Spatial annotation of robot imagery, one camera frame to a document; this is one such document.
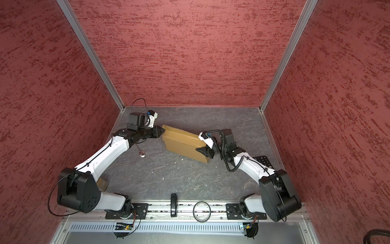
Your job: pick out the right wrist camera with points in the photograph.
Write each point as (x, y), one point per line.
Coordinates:
(206, 136)

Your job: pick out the glass spice jar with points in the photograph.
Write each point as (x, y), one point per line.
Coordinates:
(102, 185)

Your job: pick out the white perforated cable duct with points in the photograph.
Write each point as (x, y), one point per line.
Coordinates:
(228, 228)

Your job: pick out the brown cardboard box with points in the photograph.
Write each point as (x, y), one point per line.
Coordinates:
(183, 143)

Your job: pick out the left aluminium corner post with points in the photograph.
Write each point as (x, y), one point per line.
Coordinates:
(84, 40)

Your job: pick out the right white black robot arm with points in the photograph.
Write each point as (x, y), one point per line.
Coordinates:
(278, 197)

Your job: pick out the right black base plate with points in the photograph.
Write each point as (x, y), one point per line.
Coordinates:
(237, 211)

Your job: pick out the black calculator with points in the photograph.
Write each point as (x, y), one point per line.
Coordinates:
(264, 161)

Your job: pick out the left circuit board connector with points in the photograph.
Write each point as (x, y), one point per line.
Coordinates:
(122, 230)

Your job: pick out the right circuit board connector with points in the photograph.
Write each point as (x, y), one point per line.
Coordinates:
(250, 230)

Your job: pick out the aluminium frame rail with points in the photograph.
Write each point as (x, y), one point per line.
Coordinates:
(159, 211)

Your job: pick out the black handle bar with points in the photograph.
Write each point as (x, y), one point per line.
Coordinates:
(173, 205)

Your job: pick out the circuit board connector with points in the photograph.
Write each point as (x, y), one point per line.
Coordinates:
(250, 230)
(122, 230)

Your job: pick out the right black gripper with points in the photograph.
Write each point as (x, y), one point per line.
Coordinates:
(206, 152)

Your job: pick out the aluminium corner post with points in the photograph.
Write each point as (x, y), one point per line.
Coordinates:
(293, 41)
(84, 40)

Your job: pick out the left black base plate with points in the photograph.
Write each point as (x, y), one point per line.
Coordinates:
(138, 211)

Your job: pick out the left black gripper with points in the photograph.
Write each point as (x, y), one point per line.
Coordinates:
(157, 129)

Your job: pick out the small metal spoon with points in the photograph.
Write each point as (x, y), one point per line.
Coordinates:
(142, 153)

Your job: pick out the right aluminium corner post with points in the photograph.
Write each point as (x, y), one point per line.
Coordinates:
(293, 41)

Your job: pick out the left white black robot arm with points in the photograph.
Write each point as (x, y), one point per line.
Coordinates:
(77, 187)

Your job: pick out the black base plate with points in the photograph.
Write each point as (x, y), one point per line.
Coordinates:
(237, 211)
(138, 211)

